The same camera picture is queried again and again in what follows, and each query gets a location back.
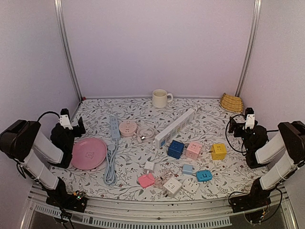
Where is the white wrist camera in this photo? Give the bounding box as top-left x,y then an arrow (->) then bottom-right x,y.
244,107 -> 255,129
59,108 -> 73,130

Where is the pink cube socket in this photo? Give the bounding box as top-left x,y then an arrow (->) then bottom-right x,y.
185,141 -> 203,160

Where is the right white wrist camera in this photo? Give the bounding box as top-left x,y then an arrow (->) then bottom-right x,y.
244,107 -> 255,129

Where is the yellow woven basket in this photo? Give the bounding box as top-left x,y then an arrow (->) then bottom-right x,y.
220,93 -> 244,113

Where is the white cube socket adapter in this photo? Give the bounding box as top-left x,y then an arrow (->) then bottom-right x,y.
163,177 -> 182,198

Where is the long white power strip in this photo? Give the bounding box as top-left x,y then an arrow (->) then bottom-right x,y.
153,108 -> 197,149

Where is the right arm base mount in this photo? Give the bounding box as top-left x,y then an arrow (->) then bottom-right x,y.
228,191 -> 271,224

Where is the blue cube socket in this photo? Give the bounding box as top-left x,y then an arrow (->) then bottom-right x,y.
167,140 -> 184,159

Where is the pink square plug adapter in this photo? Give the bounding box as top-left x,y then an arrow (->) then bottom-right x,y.
138,173 -> 155,188

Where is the small light blue adapter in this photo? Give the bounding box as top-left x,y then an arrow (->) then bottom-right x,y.
182,164 -> 193,175

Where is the small white charger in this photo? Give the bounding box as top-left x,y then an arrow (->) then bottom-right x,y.
144,161 -> 155,173

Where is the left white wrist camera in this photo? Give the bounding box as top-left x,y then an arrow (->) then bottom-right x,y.
59,108 -> 73,130

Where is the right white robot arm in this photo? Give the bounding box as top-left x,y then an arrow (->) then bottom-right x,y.
225,114 -> 305,208

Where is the yellow cube socket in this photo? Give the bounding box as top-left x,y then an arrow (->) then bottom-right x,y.
210,144 -> 227,160

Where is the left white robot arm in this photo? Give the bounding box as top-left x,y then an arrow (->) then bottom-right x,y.
0,115 -> 85,207

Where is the thin pink charging cable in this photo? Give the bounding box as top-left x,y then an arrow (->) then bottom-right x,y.
153,170 -> 173,189

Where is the cream ceramic mug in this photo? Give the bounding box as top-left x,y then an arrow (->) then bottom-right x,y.
152,89 -> 173,108

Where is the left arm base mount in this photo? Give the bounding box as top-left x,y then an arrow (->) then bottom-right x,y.
46,191 -> 88,213

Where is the white plug adapter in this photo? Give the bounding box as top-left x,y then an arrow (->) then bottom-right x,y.
182,178 -> 199,194

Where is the blue square plug adapter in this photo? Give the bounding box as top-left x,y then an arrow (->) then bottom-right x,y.
196,170 -> 213,182

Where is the floral tablecloth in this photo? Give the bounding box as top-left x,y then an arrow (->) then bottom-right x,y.
51,98 -> 267,201

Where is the light blue coiled cable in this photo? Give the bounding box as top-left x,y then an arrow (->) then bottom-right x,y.
103,138 -> 120,186

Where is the light blue power strip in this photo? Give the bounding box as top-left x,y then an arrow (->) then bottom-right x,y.
110,116 -> 121,140

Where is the pink round plate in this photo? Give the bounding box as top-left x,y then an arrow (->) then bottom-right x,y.
71,137 -> 107,170

